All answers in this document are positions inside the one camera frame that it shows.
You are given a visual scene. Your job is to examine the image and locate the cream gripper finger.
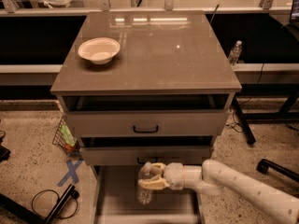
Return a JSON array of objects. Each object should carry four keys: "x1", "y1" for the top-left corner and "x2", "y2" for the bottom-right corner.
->
[
  {"x1": 150, "y1": 162, "x2": 166, "y2": 175},
  {"x1": 138, "y1": 176, "x2": 170, "y2": 190}
]

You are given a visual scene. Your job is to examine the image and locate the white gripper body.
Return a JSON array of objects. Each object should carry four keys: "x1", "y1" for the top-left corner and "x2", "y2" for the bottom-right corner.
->
[{"x1": 164, "y1": 162, "x2": 202, "y2": 191}]

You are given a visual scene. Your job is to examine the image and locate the clear plastic water bottle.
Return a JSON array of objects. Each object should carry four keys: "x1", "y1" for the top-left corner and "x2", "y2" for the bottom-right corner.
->
[{"x1": 137, "y1": 162, "x2": 153, "y2": 205}]

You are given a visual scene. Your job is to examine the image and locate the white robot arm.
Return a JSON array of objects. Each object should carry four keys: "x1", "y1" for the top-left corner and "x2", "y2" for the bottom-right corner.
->
[{"x1": 138, "y1": 160, "x2": 299, "y2": 224}]

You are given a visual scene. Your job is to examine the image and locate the bottom grey drawer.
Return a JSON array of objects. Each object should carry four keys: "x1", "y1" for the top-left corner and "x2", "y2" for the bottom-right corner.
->
[{"x1": 91, "y1": 166, "x2": 206, "y2": 224}]

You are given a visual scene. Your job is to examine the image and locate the grey drawer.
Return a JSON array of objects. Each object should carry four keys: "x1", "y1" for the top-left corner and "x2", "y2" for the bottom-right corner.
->
[
  {"x1": 62, "y1": 94, "x2": 232, "y2": 138},
  {"x1": 91, "y1": 166, "x2": 206, "y2": 224},
  {"x1": 80, "y1": 136, "x2": 215, "y2": 166}
]

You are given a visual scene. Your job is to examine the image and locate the middle grey drawer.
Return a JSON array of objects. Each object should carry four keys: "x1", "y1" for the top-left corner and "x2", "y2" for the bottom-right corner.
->
[{"x1": 80, "y1": 136, "x2": 215, "y2": 166}]

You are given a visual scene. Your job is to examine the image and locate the grey drawer cabinet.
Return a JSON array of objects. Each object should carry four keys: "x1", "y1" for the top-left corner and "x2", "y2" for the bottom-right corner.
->
[{"x1": 50, "y1": 10, "x2": 243, "y2": 224}]

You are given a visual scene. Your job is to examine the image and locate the top grey drawer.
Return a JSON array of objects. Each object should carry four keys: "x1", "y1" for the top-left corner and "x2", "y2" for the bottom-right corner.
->
[{"x1": 62, "y1": 94, "x2": 232, "y2": 138}]

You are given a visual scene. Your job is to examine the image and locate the black table leg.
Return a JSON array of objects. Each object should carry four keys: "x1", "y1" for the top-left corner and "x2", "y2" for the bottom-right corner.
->
[{"x1": 232, "y1": 97, "x2": 256, "y2": 145}]

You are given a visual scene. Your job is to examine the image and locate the black chair base leg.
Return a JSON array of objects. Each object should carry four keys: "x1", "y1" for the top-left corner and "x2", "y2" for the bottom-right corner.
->
[{"x1": 256, "y1": 159, "x2": 299, "y2": 182}]

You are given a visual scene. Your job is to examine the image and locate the blue tape cross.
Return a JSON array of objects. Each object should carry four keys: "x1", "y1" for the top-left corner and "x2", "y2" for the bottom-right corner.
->
[{"x1": 57, "y1": 159, "x2": 83, "y2": 187}]

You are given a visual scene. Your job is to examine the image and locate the green packet in basket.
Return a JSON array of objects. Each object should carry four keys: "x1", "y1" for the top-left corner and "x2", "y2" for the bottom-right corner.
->
[{"x1": 61, "y1": 124, "x2": 77, "y2": 147}]

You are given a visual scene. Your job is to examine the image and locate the white paper bowl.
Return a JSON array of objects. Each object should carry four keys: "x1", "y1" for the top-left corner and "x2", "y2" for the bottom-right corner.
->
[{"x1": 78, "y1": 37, "x2": 121, "y2": 65}]

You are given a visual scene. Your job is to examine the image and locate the black stand leg left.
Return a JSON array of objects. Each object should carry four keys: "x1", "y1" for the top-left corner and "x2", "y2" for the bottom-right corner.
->
[{"x1": 0, "y1": 184, "x2": 78, "y2": 224}]

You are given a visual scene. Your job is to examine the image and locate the black middle drawer handle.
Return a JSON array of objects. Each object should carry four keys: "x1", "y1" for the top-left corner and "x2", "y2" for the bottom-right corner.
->
[{"x1": 136, "y1": 157, "x2": 158, "y2": 164}]

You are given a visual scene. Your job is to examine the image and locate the black drawer handle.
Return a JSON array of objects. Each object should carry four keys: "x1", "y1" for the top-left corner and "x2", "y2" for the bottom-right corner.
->
[
  {"x1": 136, "y1": 157, "x2": 158, "y2": 164},
  {"x1": 133, "y1": 125, "x2": 159, "y2": 133}
]

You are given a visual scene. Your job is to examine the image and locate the black top drawer handle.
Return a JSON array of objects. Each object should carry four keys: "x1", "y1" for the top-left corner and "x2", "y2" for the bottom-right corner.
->
[{"x1": 133, "y1": 125, "x2": 159, "y2": 133}]

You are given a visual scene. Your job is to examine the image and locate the black cable under table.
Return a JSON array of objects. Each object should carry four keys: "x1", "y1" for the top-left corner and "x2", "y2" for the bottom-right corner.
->
[{"x1": 224, "y1": 63, "x2": 265, "y2": 133}]

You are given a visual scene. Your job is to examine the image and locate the black cable loop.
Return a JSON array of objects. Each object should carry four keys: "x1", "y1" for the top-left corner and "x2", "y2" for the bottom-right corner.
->
[{"x1": 31, "y1": 189, "x2": 79, "y2": 220}]

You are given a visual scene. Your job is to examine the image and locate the wire mesh basket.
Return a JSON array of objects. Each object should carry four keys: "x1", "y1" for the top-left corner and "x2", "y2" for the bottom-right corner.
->
[{"x1": 52, "y1": 118, "x2": 80, "y2": 157}]

